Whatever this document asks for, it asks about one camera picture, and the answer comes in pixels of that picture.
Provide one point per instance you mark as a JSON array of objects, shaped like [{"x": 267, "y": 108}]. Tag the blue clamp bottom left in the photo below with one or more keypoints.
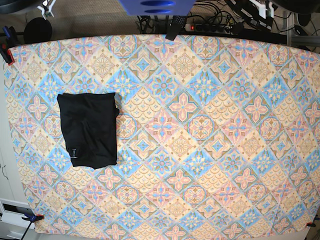
[{"x": 31, "y": 218}]

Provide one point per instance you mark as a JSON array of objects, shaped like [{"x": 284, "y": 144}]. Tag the blue clamp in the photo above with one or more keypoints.
[
  {"x": 31, "y": 218},
  {"x": 5, "y": 51}
]

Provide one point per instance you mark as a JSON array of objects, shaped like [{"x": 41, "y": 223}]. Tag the white power strip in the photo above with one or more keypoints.
[{"x": 207, "y": 28}]

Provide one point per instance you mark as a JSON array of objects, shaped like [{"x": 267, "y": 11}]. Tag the white cabinet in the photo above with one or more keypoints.
[{"x": 11, "y": 189}]

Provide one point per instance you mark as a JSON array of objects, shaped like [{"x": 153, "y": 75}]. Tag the blue clamp top left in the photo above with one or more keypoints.
[{"x": 5, "y": 51}]

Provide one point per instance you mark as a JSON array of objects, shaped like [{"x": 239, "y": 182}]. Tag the black T-shirt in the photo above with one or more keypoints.
[{"x": 89, "y": 128}]

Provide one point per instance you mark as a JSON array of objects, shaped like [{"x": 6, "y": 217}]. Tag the patterned tablecloth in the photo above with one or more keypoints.
[{"x": 217, "y": 138}]

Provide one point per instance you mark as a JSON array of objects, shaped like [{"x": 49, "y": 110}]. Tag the blue box overhead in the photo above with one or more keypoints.
[{"x": 157, "y": 7}]

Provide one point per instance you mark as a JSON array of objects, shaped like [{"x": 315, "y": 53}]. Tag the orange clamp bottom right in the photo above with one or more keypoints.
[{"x": 311, "y": 224}]

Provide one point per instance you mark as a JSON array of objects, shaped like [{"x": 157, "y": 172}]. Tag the black round stand base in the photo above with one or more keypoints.
[{"x": 38, "y": 30}]

